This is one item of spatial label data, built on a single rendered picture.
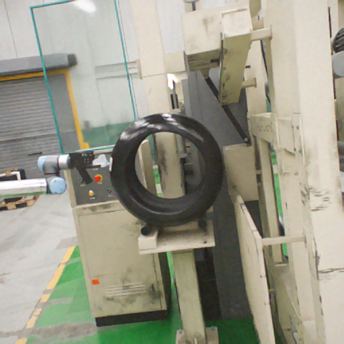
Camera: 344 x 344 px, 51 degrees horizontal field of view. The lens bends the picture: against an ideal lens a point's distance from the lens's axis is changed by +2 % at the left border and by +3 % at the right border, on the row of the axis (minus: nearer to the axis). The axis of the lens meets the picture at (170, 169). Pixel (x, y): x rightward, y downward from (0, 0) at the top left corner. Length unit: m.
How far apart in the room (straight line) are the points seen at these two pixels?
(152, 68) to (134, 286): 1.50
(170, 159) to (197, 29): 0.85
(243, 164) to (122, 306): 1.39
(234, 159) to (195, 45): 0.77
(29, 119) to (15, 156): 1.14
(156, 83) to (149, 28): 0.28
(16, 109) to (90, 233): 8.87
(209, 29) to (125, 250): 1.67
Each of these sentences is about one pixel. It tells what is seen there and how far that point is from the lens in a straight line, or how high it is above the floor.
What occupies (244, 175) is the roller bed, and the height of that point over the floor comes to 1.05.
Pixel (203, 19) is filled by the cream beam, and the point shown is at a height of 1.75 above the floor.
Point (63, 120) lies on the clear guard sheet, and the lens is 2.53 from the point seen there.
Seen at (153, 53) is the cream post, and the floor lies 1.77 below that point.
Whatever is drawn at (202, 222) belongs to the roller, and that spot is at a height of 0.91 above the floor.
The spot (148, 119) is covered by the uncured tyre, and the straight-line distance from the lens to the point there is 1.66.
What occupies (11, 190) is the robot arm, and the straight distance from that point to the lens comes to 1.73.
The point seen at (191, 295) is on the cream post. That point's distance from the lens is 2.28.
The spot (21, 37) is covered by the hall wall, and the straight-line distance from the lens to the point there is 11.37.
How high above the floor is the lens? 1.44
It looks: 9 degrees down
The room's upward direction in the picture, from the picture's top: 9 degrees counter-clockwise
